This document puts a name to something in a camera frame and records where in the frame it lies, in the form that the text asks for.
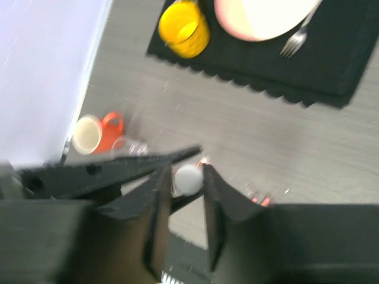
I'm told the clear plastic cup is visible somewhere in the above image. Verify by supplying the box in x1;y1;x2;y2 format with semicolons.
110;136;149;158

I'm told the mannequin hand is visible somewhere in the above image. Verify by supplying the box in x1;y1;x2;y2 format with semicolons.
245;183;273;207

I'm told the yellow mug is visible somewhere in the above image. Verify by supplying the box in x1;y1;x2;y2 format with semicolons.
158;1;210;59

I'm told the silver fork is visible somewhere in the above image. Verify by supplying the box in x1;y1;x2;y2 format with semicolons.
280;8;317;57

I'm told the black cloth placemat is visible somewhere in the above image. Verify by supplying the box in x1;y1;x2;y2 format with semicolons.
146;1;378;108

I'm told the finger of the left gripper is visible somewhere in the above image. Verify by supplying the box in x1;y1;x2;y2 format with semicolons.
170;189;204;213
20;145;202;199

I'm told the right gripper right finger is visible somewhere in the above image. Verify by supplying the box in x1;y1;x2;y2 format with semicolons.
204;164;378;283

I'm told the glitter nail polish bottle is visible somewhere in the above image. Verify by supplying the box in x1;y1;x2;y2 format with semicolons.
196;155;211;169

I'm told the orange mug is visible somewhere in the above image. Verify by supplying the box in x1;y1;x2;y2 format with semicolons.
72;112;124;155

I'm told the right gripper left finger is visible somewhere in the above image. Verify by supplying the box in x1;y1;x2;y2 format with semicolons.
1;165;171;283

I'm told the pink cream plate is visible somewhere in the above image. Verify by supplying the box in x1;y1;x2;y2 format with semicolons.
214;0;320;42

